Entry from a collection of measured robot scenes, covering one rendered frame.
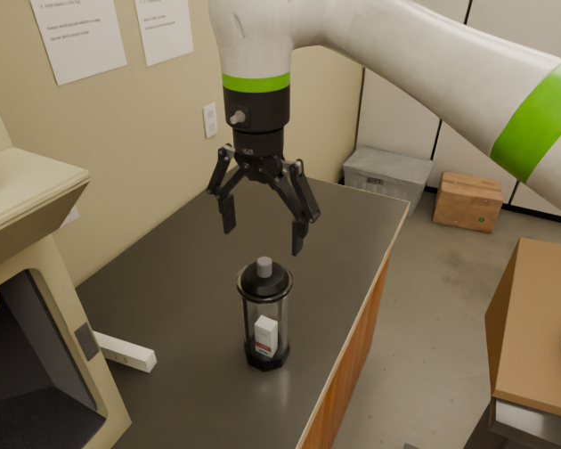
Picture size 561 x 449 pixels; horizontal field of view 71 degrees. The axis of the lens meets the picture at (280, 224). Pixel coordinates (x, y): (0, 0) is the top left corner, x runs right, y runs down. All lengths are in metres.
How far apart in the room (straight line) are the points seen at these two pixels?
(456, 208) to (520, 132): 2.61
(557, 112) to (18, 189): 0.48
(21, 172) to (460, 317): 2.26
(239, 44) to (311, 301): 0.69
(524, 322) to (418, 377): 1.22
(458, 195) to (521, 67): 2.55
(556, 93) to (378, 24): 0.21
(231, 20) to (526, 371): 0.82
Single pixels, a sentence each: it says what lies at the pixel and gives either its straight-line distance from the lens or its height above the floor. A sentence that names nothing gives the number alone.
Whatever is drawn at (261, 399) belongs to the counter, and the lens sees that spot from 0.86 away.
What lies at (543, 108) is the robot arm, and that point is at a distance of 0.44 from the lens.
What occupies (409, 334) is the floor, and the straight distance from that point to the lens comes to 2.26.
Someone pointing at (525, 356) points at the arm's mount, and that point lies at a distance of 0.95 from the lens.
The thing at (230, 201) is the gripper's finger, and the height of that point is 1.32.
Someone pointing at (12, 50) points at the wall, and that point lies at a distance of 1.01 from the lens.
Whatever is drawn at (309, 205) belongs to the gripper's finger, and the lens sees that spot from 0.59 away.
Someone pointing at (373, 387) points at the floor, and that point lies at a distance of 2.03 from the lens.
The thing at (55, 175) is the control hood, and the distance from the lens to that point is 0.42.
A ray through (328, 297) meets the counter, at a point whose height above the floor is 0.94.
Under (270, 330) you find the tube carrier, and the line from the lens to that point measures 0.79.
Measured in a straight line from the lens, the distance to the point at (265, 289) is 0.72.
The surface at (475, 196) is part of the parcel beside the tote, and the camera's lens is 3.00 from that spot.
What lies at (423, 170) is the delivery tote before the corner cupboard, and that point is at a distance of 3.09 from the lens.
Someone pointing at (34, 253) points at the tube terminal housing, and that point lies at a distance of 0.56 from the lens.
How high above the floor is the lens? 1.68
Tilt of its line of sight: 36 degrees down
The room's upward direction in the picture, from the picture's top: straight up
